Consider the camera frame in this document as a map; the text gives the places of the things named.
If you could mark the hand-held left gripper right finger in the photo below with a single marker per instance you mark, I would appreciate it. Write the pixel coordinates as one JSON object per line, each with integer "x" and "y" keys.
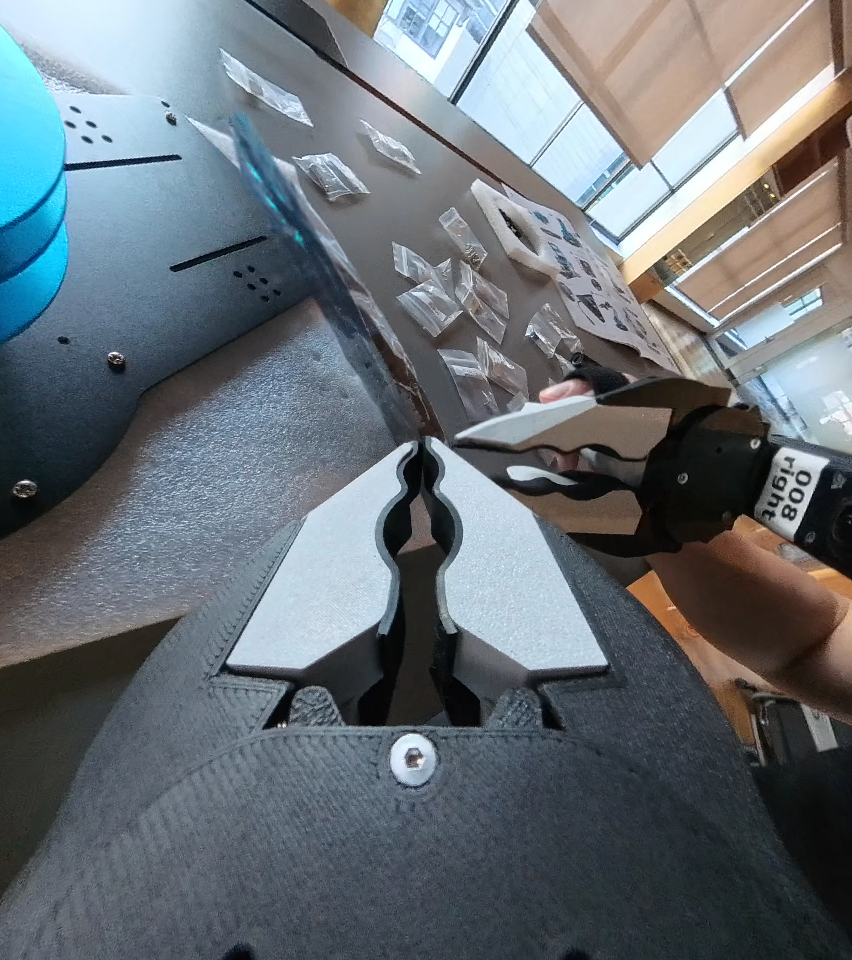
{"x": 523, "y": 600}

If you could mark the black metal base plate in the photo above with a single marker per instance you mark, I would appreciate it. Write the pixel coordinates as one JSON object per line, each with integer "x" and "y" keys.
{"x": 96, "y": 345}

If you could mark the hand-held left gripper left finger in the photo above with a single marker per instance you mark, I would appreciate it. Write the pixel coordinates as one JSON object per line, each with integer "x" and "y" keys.
{"x": 314, "y": 600}

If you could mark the person's right forearm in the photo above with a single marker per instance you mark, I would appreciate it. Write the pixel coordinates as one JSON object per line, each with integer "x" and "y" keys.
{"x": 771, "y": 615}

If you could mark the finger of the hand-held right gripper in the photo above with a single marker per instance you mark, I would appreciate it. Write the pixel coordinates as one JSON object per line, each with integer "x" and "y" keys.
{"x": 583, "y": 495}
{"x": 591, "y": 425}

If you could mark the white foam sheet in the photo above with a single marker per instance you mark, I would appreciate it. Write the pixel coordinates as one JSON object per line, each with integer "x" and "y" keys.
{"x": 171, "y": 510}

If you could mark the printed instruction sheet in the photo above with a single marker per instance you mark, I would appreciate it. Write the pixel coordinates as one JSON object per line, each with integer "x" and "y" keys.
{"x": 598, "y": 293}

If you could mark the silver plastic parts bag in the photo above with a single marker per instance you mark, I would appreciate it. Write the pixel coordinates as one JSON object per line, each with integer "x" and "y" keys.
{"x": 329, "y": 285}

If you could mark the person's right hand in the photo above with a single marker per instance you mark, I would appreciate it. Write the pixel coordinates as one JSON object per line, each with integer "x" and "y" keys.
{"x": 564, "y": 392}

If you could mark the large office windows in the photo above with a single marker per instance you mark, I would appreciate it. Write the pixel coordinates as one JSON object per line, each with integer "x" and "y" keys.
{"x": 621, "y": 120}

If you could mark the white foam tray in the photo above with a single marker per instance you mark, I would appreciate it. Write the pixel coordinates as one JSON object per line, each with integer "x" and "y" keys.
{"x": 516, "y": 228}

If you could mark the scattered small clear parts bags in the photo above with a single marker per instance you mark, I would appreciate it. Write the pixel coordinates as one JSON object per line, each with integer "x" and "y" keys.
{"x": 456, "y": 300}

